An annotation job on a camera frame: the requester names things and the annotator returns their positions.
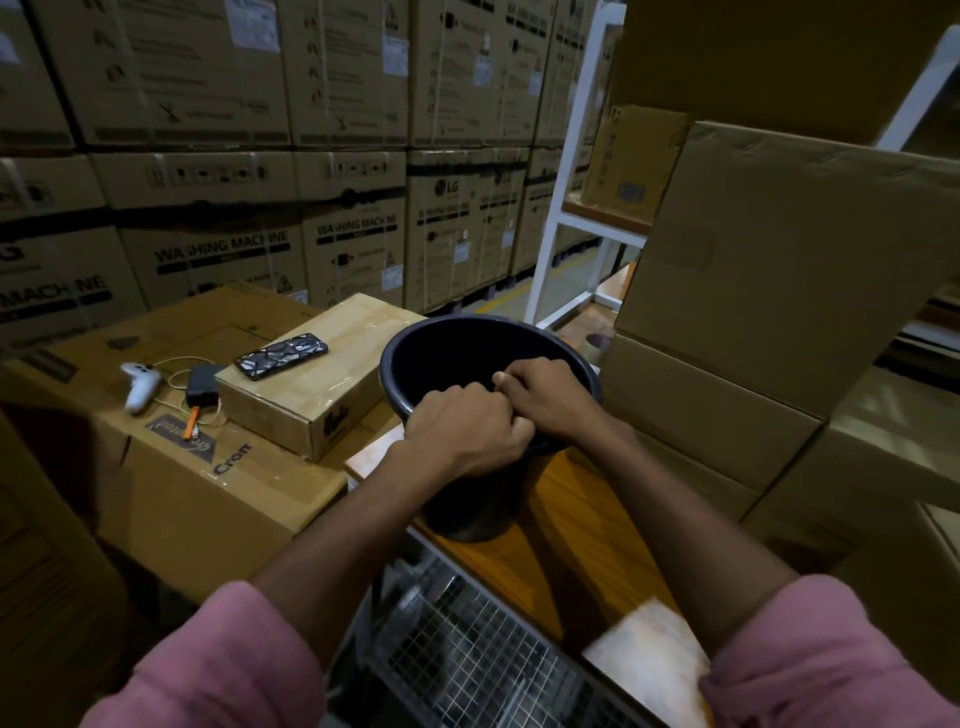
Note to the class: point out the person's right hand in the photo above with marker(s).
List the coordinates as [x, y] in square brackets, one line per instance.
[559, 401]

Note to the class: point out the person's left hand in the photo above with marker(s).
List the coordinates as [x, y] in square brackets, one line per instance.
[469, 431]

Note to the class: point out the black plastic bucket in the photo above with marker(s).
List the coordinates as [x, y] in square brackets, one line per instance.
[450, 352]

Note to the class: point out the person's left forearm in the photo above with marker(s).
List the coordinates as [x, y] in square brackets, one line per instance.
[345, 547]

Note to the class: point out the person's right forearm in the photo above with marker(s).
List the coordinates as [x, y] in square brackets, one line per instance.
[690, 540]

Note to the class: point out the small light cardboard box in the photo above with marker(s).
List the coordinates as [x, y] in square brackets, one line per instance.
[330, 405]

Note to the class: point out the large cardboard box dark print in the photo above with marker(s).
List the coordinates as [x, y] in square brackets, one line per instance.
[195, 510]

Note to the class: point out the stack of large appliance cartons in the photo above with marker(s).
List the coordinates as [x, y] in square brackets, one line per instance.
[225, 150]

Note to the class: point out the brown packing tape roll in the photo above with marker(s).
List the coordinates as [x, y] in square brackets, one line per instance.
[598, 351]

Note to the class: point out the white metal shelf rack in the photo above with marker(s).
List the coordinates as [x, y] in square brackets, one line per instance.
[600, 229]

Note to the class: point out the black patterned smartphone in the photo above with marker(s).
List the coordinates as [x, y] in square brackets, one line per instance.
[281, 356]

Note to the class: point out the black power adapter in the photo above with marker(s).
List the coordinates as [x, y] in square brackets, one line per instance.
[202, 386]

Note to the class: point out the white handheld controller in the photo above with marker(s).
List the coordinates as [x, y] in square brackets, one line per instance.
[140, 390]

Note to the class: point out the pink left shirt sleeve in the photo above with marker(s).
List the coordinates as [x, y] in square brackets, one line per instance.
[217, 667]

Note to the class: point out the pink shirt sleeve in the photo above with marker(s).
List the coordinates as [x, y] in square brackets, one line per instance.
[832, 660]
[217, 667]

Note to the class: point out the pink right shirt sleeve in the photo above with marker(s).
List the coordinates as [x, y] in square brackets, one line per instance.
[832, 660]

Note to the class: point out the dark brown floor carton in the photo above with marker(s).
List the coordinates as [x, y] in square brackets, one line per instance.
[52, 600]

